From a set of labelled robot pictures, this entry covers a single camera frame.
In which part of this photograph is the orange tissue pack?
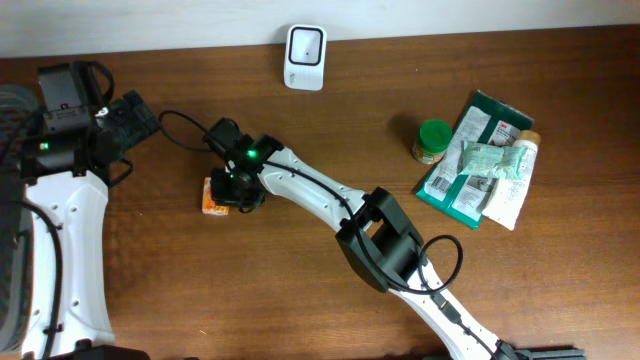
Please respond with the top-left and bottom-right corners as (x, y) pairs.
(201, 177), (229, 216)

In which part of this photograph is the green lid jar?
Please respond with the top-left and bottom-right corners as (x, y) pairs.
(412, 119), (453, 165)

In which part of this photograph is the dark green 3M package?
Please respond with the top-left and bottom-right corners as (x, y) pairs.
(416, 91), (534, 229)

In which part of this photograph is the mint green wipes packet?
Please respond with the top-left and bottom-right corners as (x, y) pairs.
(459, 141), (526, 180)

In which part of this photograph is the white tube with tan cap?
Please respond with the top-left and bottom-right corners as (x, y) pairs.
(482, 130), (541, 231)

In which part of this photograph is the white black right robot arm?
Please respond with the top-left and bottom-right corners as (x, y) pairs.
(204, 133), (586, 359)

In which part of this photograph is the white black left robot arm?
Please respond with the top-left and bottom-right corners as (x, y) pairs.
(19, 90), (160, 359)

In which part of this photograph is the white barcode scanner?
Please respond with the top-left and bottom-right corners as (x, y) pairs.
(284, 24), (327, 91)

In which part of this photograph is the grey plastic mesh basket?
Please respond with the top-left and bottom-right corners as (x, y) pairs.
(1, 84), (40, 354)

